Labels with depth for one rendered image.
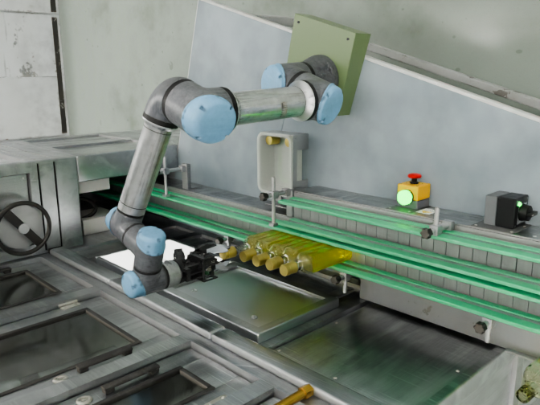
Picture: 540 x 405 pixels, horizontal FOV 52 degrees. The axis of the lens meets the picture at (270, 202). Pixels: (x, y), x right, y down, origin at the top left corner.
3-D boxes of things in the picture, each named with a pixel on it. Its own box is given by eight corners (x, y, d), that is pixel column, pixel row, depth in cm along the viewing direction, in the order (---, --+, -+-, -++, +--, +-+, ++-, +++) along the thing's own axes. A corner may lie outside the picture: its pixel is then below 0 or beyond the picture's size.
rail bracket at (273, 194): (284, 221, 195) (259, 227, 187) (284, 173, 191) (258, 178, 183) (291, 222, 193) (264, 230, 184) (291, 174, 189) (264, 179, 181)
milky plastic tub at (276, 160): (273, 187, 215) (257, 191, 209) (273, 129, 210) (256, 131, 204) (307, 194, 203) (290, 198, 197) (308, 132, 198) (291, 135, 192)
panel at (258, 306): (170, 243, 233) (95, 263, 210) (169, 237, 232) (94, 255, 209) (339, 307, 170) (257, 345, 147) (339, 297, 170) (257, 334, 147)
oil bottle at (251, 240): (286, 240, 197) (241, 254, 182) (286, 224, 195) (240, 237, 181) (298, 243, 193) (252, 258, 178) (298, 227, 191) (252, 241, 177)
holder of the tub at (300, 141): (275, 201, 217) (260, 204, 211) (274, 130, 210) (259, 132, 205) (308, 208, 205) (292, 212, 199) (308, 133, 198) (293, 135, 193)
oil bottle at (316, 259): (337, 255, 180) (292, 272, 166) (338, 238, 179) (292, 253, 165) (352, 259, 176) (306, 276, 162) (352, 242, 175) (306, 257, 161)
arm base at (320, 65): (309, 47, 182) (288, 49, 176) (343, 63, 174) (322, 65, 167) (300, 92, 190) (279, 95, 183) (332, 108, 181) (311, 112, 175)
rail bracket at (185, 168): (195, 190, 247) (152, 198, 232) (194, 152, 243) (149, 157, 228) (202, 191, 244) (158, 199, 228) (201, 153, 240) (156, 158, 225)
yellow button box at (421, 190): (410, 202, 173) (396, 206, 168) (411, 177, 171) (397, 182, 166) (430, 206, 168) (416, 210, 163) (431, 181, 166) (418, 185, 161)
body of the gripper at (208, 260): (219, 278, 164) (186, 289, 156) (202, 271, 170) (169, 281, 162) (218, 253, 162) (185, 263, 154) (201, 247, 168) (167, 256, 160)
